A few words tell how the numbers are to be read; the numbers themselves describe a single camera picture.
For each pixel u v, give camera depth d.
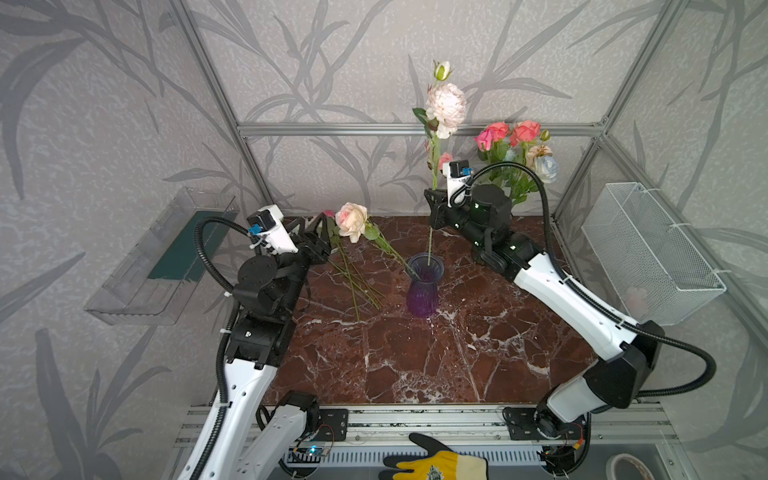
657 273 0.63
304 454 0.72
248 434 0.42
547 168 0.77
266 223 0.48
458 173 0.56
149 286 0.63
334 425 0.73
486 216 0.51
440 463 0.66
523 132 0.80
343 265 1.05
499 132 0.81
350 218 0.62
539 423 0.65
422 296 0.94
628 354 0.40
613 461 0.68
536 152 0.86
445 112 0.50
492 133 0.80
